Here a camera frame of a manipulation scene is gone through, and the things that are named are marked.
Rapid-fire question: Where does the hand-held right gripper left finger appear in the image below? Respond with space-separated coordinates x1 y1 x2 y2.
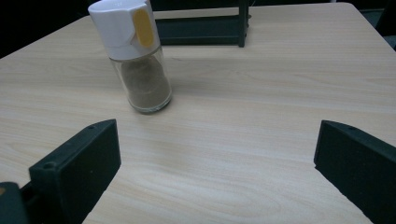
28 119 122 224

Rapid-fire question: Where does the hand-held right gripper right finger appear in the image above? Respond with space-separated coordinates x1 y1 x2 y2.
313 119 396 224

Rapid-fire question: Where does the black metal shelf rack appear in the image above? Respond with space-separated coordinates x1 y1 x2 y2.
154 0 251 49

